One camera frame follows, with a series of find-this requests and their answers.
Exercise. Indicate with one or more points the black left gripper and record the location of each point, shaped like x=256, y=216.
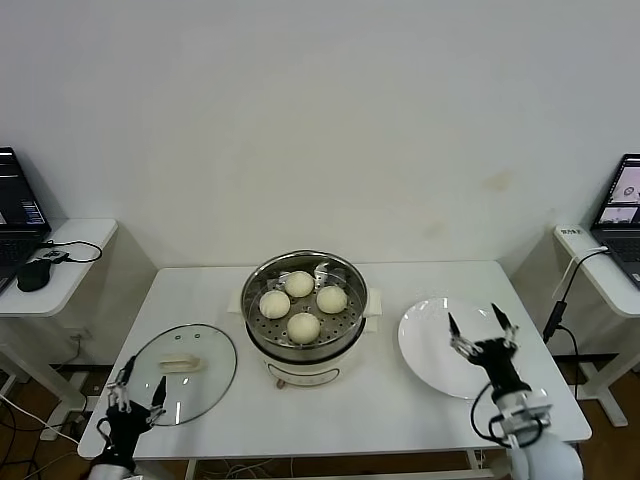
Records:
x=122, y=430

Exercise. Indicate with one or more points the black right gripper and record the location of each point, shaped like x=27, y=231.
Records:
x=497, y=362

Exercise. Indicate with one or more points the round glass pot lid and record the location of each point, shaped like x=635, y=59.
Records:
x=180, y=370

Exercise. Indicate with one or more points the white steamed baozi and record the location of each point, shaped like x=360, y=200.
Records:
x=331, y=299
x=275, y=304
x=303, y=328
x=300, y=284

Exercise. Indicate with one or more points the stainless steel steamer basket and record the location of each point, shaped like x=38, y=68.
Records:
x=340, y=330

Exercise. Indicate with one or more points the round white plate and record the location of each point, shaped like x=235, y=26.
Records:
x=430, y=345

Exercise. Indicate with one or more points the white side table with strip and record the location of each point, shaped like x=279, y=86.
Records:
x=600, y=287

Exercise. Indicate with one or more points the black computer mouse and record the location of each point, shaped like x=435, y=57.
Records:
x=34, y=275

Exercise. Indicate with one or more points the grey laptop with pale windows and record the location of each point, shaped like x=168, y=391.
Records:
x=617, y=240

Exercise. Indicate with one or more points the white side table with mouse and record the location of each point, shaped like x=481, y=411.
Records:
x=75, y=235

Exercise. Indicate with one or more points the cream electric cooking pot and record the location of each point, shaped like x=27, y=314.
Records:
x=310, y=367

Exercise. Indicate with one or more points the black laptop with dark screen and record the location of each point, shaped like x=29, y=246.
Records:
x=17, y=200

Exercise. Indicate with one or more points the white wall socket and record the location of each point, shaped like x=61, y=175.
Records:
x=80, y=334

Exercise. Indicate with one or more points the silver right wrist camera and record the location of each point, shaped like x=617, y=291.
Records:
x=522, y=415

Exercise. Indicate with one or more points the white work table frame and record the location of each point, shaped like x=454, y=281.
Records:
x=191, y=470

